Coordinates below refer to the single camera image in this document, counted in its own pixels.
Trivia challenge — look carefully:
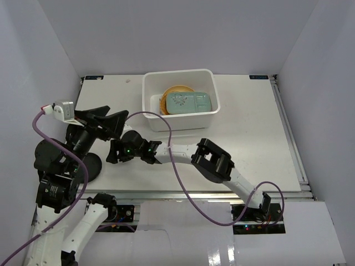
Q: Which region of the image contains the mint green rectangular plate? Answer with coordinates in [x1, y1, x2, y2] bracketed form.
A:
[166, 92, 212, 115]

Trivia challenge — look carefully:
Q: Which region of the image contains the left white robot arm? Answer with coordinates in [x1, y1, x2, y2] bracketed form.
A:
[26, 102, 129, 265]

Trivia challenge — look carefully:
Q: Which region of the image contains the white plastic bin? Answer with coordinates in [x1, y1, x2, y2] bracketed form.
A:
[141, 69, 221, 132]

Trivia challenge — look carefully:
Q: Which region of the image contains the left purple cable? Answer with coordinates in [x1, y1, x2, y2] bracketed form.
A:
[0, 110, 89, 266]

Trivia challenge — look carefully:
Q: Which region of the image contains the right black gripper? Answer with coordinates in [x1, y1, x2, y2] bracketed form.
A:
[106, 139, 143, 164]

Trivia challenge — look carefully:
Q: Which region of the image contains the purple cable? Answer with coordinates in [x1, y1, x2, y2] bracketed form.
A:
[126, 111, 285, 227]
[0, 110, 89, 266]

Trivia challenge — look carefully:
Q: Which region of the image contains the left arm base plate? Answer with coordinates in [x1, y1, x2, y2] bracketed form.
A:
[97, 204, 137, 233]

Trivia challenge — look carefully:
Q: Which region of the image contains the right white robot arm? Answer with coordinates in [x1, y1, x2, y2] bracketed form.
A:
[106, 130, 271, 221]

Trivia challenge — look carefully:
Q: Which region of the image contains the beige round plate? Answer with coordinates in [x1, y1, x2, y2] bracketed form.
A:
[160, 85, 194, 115]

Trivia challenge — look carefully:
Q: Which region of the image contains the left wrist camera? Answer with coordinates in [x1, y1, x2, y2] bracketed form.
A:
[40, 100, 75, 123]

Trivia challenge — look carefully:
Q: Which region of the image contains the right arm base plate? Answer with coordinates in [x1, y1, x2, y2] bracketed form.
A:
[232, 203, 286, 236]

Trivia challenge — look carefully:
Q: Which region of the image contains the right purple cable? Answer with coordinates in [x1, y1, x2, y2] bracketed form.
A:
[126, 111, 285, 227]

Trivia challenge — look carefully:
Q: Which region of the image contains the black round plate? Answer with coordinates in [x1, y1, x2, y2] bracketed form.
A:
[83, 152, 103, 182]

